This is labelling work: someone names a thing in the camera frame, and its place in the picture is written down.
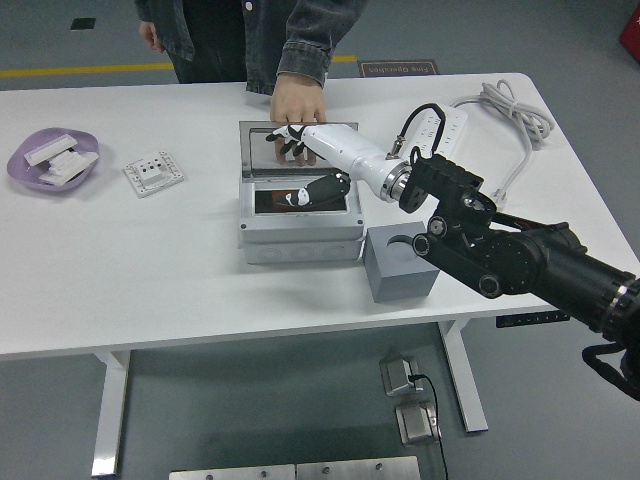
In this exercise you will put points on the white and black robot right hand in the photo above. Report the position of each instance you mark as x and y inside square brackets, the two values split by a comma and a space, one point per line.
[345, 147]

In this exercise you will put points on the person's left hand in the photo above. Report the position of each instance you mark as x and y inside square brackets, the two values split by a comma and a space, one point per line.
[297, 102]

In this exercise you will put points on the person's right hand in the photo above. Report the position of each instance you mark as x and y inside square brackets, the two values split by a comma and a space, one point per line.
[151, 35]

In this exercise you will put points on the grey electrical box with clear lid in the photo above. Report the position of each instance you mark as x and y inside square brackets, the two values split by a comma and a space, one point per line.
[300, 230]

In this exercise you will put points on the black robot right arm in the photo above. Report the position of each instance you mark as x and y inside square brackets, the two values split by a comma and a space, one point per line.
[525, 260]

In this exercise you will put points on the person's left forearm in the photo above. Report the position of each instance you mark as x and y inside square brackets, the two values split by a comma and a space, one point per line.
[320, 35]

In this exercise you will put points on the grey cube with round hole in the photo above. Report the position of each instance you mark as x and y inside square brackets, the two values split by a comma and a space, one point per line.
[395, 280]

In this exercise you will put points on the metal floor socket box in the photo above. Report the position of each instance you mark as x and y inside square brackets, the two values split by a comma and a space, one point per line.
[397, 375]
[415, 425]

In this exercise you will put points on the person's torso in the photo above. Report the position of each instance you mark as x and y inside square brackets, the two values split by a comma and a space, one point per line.
[215, 40]

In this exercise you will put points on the brown floor sign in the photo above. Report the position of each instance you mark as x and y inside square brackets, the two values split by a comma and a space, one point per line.
[397, 69]

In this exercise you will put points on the white power strip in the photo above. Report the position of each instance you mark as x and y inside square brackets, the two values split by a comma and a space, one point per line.
[455, 130]

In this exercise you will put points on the white socket panel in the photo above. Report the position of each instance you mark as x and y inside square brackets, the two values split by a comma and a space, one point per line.
[155, 175]

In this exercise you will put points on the long white plastic part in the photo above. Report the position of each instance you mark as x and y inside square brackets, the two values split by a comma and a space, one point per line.
[50, 147]

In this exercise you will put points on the purple bowl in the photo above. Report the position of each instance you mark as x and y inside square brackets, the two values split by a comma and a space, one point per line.
[20, 162]

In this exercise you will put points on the black table control panel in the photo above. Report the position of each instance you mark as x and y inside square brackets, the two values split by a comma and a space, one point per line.
[530, 320]

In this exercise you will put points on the white table leg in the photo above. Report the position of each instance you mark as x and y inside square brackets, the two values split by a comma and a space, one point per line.
[465, 380]
[110, 425]

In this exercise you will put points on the red object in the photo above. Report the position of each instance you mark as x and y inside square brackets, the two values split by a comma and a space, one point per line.
[631, 32]

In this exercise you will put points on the metal plate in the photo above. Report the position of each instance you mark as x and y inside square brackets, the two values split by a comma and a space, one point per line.
[357, 469]
[230, 472]

